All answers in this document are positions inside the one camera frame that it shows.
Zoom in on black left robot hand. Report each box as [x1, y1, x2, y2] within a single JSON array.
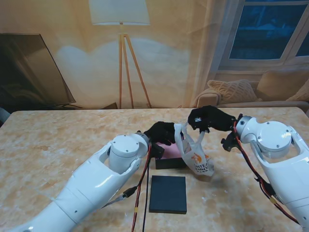
[[144, 121, 177, 147]]

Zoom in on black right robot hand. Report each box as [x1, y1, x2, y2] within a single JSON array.
[[187, 105, 236, 133]]

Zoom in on white plastic bag orange logo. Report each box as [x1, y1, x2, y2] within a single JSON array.
[[173, 122, 215, 177]]

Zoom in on black gift box pink inside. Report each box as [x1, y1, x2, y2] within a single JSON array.
[[154, 142, 188, 170]]

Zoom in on black gift box lid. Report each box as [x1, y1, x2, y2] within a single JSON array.
[[149, 175, 188, 215]]

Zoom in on beige knitted cushion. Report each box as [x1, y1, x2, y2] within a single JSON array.
[[287, 84, 309, 102], [207, 79, 258, 103]]

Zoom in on beige sofa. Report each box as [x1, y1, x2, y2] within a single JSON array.
[[195, 70, 309, 108]]

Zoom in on plain tan cushion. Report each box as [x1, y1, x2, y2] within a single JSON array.
[[256, 70, 309, 101]]

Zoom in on white framed window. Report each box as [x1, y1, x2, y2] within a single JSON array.
[[216, 0, 309, 73]]

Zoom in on white shade tripod floor lamp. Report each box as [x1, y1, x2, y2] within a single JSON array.
[[88, 0, 153, 109]]

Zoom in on dark flat television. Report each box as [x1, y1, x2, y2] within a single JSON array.
[[0, 33, 82, 109]]

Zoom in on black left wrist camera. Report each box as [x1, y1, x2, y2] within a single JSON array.
[[149, 142, 166, 160]]

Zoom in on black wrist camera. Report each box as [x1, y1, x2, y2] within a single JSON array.
[[149, 142, 166, 160], [221, 132, 239, 152]]

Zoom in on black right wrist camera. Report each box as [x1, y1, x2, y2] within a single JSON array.
[[221, 132, 239, 152]]

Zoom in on red black right arm cables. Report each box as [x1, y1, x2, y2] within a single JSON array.
[[232, 120, 300, 224]]

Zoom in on red black arm cables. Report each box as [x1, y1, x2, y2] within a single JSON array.
[[232, 120, 300, 224], [130, 142, 153, 232]]

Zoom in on grey left arm cable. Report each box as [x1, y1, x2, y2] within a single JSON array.
[[101, 186, 138, 210]]

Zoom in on red black left arm cables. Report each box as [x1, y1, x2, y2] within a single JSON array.
[[130, 142, 153, 232]]

